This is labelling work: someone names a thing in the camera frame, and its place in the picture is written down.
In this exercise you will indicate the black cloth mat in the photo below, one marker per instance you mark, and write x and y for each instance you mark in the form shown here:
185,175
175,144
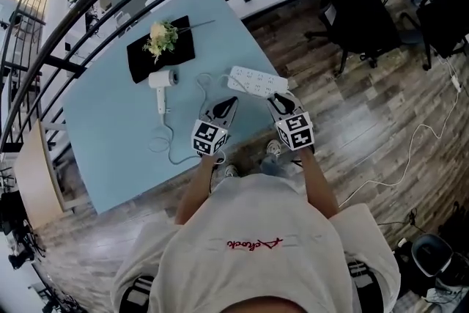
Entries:
146,62

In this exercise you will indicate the black metal railing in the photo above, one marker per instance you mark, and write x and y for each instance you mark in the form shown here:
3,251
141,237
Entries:
55,36

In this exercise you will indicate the person's right shoe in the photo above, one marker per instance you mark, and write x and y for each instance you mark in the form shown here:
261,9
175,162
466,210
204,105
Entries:
273,148

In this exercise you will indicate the person's white shirt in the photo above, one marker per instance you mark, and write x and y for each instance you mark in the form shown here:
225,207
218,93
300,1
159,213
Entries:
253,249

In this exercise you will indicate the person's right forearm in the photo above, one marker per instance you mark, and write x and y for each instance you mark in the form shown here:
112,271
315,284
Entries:
318,183

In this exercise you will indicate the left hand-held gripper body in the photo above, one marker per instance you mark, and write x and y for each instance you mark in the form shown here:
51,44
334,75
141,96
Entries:
209,135

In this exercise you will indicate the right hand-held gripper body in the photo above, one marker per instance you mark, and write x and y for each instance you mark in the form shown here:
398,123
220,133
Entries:
297,132

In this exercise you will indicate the person's left forearm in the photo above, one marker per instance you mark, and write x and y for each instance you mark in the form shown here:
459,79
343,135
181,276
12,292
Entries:
194,190

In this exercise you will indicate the grey round chair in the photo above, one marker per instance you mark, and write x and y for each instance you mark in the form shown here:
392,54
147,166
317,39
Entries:
434,256

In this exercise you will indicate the white hair dryer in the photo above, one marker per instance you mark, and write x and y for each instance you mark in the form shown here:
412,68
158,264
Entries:
161,84

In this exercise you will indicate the person's grey trousers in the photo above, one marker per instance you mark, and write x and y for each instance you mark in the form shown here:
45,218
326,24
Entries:
273,165

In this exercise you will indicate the black tripod equipment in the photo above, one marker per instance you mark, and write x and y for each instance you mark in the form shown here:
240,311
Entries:
16,227

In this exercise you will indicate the person's left shoe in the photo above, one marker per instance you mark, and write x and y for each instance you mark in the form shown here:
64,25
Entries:
231,171

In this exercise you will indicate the black office chair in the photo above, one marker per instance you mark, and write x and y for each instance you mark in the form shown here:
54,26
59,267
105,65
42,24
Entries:
445,22
361,16

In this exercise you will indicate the person's shoe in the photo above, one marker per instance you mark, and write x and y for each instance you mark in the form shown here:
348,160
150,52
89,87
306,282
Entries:
273,148
231,171

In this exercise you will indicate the light wooden board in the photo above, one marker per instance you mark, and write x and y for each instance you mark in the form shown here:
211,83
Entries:
38,176

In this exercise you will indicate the yellow flower bouquet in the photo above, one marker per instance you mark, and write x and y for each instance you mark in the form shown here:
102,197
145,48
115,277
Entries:
163,36

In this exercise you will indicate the white power strip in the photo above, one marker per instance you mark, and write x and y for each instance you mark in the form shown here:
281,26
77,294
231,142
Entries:
256,81

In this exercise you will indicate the white power adapter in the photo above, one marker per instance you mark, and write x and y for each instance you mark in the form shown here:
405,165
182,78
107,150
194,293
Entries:
456,83

